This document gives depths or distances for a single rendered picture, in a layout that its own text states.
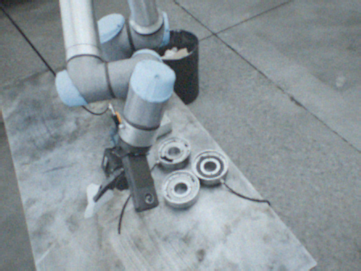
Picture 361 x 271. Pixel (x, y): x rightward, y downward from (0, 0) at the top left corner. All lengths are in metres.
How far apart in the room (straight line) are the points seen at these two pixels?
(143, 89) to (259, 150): 1.53
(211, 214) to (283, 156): 1.18
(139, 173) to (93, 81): 0.20
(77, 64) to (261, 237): 0.59
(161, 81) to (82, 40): 0.23
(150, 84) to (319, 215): 1.43
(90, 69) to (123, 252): 0.47
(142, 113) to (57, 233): 0.52
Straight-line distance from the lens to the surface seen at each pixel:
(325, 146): 2.11
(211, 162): 0.96
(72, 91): 0.69
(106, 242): 0.92
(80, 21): 0.75
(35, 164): 1.17
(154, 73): 0.56
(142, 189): 0.64
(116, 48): 1.23
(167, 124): 1.06
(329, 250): 1.78
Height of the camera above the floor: 1.60
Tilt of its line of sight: 49 degrees down
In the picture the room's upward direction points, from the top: 11 degrees counter-clockwise
